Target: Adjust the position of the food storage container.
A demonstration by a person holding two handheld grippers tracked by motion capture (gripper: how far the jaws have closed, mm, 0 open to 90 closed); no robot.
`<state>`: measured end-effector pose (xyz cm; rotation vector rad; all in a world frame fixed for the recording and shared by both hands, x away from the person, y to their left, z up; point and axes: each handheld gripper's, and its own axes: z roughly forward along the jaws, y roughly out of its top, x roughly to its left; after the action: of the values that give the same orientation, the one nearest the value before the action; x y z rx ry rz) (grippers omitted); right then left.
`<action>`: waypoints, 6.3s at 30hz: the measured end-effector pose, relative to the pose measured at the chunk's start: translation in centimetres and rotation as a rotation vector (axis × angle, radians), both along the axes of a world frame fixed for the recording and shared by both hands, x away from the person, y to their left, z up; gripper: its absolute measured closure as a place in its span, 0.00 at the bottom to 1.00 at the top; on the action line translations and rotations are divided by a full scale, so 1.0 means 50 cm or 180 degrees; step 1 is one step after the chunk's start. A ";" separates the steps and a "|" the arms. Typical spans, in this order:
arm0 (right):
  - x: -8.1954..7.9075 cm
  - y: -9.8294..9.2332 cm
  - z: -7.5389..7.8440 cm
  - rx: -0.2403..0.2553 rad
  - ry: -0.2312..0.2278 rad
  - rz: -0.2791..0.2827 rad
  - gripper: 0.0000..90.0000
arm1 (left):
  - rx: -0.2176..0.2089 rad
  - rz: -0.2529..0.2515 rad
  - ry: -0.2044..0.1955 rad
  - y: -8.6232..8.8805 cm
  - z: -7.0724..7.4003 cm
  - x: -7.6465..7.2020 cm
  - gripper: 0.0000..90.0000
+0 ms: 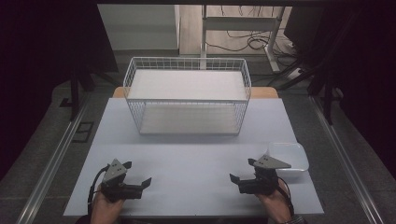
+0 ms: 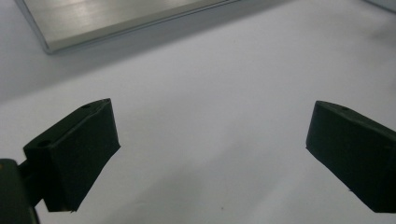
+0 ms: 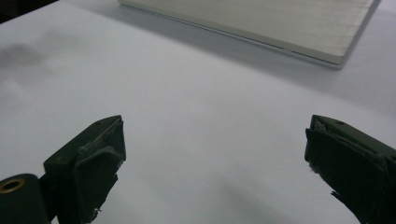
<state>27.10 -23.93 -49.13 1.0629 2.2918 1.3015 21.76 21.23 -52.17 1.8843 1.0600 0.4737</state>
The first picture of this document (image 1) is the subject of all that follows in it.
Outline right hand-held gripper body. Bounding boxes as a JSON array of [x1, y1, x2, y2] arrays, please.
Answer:
[[237, 154, 292, 197]]

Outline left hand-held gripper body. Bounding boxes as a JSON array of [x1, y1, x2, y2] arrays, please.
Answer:
[[100, 158, 144, 203]]

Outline person's right hand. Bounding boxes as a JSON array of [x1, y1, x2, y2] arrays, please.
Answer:
[[255, 179, 294, 220]]

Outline person's left hand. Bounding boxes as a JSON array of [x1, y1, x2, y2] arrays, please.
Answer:
[[90, 183, 126, 220]]

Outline wooden board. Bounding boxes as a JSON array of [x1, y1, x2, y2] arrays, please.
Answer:
[[111, 86, 280, 100]]

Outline black metal stand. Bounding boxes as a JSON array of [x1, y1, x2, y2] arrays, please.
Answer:
[[68, 65, 96, 121], [305, 69, 336, 126]]

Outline white power strip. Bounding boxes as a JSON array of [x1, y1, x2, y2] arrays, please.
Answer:
[[285, 66, 304, 81]]

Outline black curtain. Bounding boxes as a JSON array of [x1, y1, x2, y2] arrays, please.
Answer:
[[0, 0, 120, 183], [311, 0, 396, 173]]

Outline white cabinet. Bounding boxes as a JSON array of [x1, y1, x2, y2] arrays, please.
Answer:
[[96, 3, 182, 52]]

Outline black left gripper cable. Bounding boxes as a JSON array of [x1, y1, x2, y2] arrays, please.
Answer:
[[87, 164, 110, 217]]

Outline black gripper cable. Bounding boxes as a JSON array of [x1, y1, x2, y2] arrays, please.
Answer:
[[87, 164, 110, 217], [276, 176, 296, 217]]

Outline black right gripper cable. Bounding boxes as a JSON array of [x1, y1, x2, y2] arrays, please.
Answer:
[[276, 176, 296, 217]]

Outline black floor bracket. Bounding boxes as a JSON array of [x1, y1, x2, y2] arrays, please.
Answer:
[[71, 120, 95, 145]]

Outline metal floor rail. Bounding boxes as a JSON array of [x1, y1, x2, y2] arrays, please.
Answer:
[[307, 94, 387, 224], [15, 94, 91, 224]]

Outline white wire basket rack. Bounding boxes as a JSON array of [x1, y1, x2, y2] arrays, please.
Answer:
[[122, 56, 253, 136]]

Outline black floor cables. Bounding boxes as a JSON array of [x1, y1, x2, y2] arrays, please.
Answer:
[[205, 5, 297, 54]]

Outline white desk frame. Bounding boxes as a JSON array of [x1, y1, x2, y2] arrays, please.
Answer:
[[200, 4, 287, 74]]

